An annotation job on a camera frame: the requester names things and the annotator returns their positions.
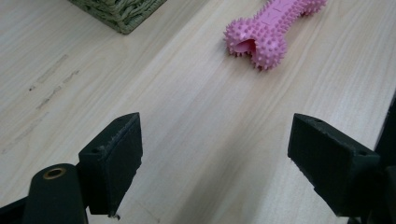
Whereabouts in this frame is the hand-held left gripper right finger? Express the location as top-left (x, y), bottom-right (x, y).
top-left (287, 113), bottom-right (385, 218)

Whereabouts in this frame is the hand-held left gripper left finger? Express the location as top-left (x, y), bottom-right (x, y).
top-left (78, 112), bottom-right (144, 217)

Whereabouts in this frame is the pink spiky bone toy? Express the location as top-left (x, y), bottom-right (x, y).
top-left (222, 0), bottom-right (328, 72)

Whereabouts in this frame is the green woven basket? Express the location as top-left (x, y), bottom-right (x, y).
top-left (67, 0), bottom-right (168, 35)

